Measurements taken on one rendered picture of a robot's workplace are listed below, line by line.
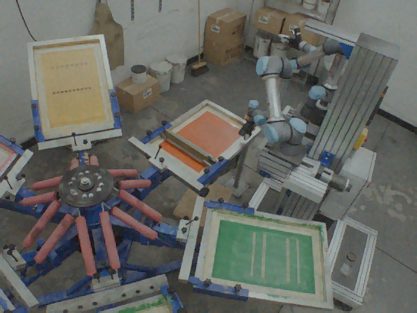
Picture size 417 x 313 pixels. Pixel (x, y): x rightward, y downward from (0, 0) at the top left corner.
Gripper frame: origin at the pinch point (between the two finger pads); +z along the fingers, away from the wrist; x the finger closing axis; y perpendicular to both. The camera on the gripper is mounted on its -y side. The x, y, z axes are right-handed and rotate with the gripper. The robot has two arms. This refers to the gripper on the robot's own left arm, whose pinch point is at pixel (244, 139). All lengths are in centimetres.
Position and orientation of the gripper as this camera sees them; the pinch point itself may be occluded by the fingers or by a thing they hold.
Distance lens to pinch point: 252.0
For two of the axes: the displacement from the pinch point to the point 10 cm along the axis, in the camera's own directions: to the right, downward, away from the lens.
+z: -0.9, 6.9, 7.2
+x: -7.8, -5.0, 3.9
